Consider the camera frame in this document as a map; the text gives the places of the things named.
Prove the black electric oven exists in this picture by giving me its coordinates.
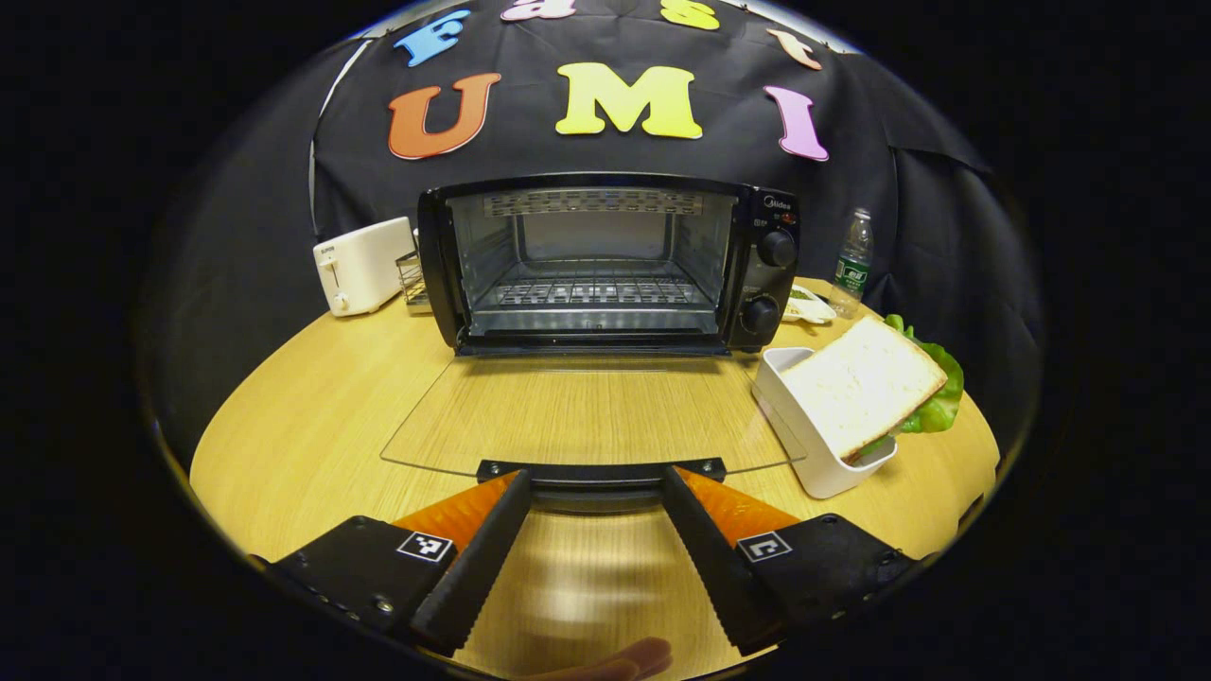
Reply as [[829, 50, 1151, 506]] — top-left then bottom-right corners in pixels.
[[378, 170, 808, 516]]

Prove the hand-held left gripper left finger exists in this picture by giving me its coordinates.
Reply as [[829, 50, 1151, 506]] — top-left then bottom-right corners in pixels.
[[248, 468, 534, 656]]

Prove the white toaster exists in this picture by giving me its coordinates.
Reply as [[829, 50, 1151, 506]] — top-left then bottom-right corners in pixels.
[[313, 217, 419, 318]]

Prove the white divided plate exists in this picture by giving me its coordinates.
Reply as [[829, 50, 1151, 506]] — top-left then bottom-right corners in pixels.
[[783, 284, 838, 325]]

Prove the lettuce sandwich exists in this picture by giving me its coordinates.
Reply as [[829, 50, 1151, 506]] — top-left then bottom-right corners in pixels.
[[780, 314, 966, 464]]

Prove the white rectangular container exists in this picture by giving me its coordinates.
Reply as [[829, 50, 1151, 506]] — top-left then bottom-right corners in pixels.
[[752, 347, 900, 500]]

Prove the small wire basket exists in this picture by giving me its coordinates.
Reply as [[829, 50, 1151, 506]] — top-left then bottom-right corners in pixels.
[[395, 248, 434, 315]]

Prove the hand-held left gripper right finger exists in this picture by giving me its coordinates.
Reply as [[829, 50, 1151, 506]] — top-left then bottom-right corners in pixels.
[[659, 463, 921, 658]]

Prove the clear plastic water bottle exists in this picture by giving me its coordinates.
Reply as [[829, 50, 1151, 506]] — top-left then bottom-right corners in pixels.
[[831, 208, 875, 320]]

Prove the black backdrop cloth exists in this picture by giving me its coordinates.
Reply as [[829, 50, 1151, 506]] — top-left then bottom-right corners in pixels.
[[142, 0, 1042, 445]]

